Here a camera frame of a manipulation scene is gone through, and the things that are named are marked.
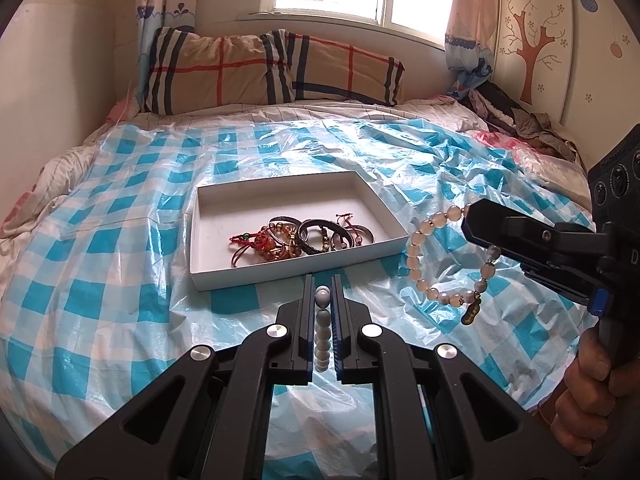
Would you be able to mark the tree wall sticker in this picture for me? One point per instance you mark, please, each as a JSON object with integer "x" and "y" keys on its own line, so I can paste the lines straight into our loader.
{"x": 531, "y": 50}

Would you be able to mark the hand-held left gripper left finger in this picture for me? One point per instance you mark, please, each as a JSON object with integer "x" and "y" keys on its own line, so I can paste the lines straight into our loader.
{"x": 310, "y": 310}

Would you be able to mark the silver bangle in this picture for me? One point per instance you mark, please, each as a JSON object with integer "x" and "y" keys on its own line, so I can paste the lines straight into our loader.
{"x": 367, "y": 234}

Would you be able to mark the blue checked plastic sheet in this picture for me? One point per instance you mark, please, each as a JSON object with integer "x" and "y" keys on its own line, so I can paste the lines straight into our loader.
{"x": 125, "y": 260}

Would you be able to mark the white cardboard box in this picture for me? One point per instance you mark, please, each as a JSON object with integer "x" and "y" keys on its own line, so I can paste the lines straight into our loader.
{"x": 280, "y": 195}

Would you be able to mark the plaid pillow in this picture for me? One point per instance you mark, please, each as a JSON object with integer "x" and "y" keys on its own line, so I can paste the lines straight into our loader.
{"x": 345, "y": 72}
{"x": 210, "y": 70}

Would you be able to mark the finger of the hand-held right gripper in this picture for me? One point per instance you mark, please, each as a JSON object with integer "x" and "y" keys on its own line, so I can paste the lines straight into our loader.
{"x": 525, "y": 242}

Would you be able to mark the person's right hand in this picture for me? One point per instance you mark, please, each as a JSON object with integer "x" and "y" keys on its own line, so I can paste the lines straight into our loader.
{"x": 580, "y": 400}

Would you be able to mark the printed curtain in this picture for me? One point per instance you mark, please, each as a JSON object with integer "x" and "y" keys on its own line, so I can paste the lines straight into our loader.
{"x": 160, "y": 5}
{"x": 470, "y": 15}

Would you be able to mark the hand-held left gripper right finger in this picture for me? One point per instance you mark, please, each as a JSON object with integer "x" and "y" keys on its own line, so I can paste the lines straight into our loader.
{"x": 337, "y": 310}

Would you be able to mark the blue patterned bangle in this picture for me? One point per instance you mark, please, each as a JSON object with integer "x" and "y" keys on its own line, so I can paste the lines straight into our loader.
{"x": 282, "y": 219}

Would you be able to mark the pink cloth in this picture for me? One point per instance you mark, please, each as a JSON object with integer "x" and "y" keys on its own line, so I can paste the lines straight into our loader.
{"x": 120, "y": 110}

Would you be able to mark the pile of clothes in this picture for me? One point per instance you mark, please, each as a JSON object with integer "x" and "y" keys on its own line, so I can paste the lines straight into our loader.
{"x": 525, "y": 120}

